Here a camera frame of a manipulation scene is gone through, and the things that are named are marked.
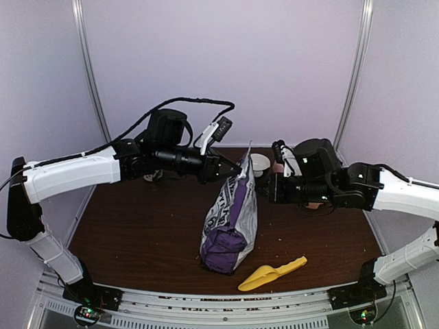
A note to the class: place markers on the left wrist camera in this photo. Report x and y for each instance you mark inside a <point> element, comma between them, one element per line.
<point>215,132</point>

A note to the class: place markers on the yellow plastic scoop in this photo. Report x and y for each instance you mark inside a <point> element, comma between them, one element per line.
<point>266,274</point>

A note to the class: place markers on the circuit board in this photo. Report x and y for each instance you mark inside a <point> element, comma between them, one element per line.
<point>86,316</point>
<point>363,314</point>

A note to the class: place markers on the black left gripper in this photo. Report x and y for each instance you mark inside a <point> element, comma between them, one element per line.
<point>210,172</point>

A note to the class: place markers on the right circuit board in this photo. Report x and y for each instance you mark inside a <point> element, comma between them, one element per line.
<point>363,314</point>

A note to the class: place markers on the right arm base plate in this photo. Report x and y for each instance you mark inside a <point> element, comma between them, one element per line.
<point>355,294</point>

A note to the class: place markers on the pink double pet feeder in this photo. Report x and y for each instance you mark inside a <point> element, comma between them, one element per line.
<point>278,168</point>

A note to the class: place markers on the right aluminium corner post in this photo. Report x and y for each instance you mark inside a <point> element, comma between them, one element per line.
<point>360,55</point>

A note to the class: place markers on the front aluminium rail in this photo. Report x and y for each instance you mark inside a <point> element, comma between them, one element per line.
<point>298,309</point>

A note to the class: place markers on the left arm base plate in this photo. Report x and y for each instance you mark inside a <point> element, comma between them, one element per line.
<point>90,294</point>

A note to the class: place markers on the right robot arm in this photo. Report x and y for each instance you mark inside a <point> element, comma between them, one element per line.
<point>313,174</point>

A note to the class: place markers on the purple pet food bag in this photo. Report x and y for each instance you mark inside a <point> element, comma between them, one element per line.
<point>230,226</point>

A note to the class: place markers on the black and white ceramic bowl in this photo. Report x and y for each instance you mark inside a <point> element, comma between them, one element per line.
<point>260,164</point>

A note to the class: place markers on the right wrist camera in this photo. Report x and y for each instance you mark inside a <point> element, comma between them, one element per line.
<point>283,154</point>

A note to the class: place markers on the white patterned mug yellow inside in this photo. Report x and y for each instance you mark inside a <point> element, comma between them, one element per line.
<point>153,177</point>

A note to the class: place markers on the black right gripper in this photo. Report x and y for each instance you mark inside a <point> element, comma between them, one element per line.
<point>276,195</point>

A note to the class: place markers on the aluminium corner post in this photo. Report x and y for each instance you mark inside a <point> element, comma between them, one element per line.
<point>78,15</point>
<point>360,55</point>

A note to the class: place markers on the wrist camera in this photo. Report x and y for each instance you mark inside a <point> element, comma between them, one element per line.
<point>283,154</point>
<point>215,132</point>

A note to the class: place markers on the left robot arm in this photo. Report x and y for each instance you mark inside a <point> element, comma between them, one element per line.
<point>157,148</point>

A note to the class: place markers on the left circuit board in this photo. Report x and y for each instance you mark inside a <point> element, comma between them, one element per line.
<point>86,316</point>

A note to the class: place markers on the left aluminium corner post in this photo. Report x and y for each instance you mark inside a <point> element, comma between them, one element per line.
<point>78,15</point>

